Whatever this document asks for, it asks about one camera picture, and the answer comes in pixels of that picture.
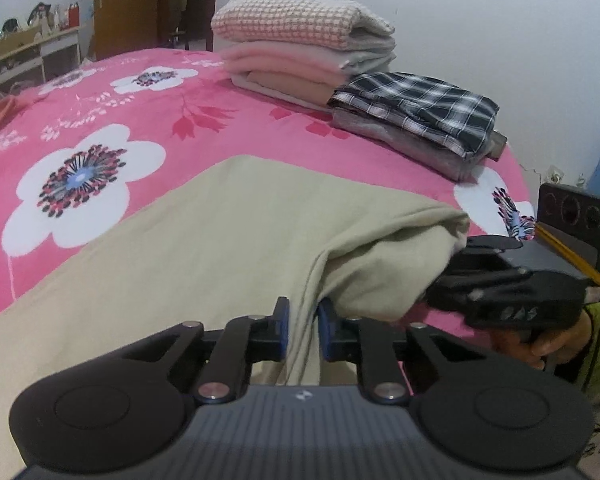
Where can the beige fabric garment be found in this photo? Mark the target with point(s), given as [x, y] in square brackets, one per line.
[225, 244]

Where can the pink white knit sweater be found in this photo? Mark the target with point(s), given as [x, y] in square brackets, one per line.
[342, 25]

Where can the pink folded garment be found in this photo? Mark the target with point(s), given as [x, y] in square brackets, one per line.
[307, 61]

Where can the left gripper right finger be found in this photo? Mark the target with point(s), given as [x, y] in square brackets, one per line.
[472, 404]

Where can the grey folded garment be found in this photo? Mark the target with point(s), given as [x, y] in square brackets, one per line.
[425, 152]

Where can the brown wooden door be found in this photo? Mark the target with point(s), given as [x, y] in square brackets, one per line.
[122, 26]

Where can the beige folded garment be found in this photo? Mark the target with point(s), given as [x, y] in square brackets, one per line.
[289, 88]

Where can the pink floral bed sheet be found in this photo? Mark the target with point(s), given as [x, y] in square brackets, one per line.
[93, 149]

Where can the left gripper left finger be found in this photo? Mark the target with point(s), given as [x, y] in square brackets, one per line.
[117, 410]

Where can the person's right hand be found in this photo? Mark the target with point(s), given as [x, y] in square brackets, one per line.
[564, 345]

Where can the cluttered white shelf desk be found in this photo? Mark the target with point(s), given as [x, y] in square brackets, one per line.
[47, 46]

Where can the black white plaid shirt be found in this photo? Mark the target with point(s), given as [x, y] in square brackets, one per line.
[455, 118]

